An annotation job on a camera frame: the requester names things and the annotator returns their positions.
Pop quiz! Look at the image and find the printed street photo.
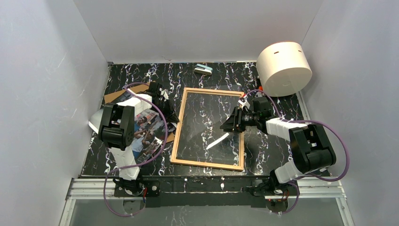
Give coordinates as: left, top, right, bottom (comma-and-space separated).
88, 99, 178, 163

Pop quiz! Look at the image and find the brown cardboard backing board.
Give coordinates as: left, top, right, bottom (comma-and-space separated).
104, 83, 175, 143

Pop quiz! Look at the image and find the clear plastic cover sheet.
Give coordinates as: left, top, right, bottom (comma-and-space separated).
176, 84, 245, 166

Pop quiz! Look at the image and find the light wooden picture frame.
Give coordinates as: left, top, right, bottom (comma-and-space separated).
170, 88, 245, 172

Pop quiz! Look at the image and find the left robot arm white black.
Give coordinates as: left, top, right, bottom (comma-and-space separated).
89, 81, 179, 197

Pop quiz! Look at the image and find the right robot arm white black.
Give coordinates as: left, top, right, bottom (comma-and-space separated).
220, 97, 336, 196

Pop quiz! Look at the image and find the white cylindrical container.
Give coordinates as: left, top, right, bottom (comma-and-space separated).
256, 41, 312, 97

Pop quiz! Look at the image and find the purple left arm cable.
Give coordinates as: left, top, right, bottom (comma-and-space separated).
103, 82, 169, 218

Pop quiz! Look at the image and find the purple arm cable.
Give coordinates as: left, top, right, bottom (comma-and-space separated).
243, 89, 351, 215
103, 82, 169, 218

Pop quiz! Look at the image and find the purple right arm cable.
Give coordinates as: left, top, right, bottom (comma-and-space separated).
243, 89, 351, 215

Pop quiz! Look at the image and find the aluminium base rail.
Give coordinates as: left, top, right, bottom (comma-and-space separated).
59, 177, 355, 226

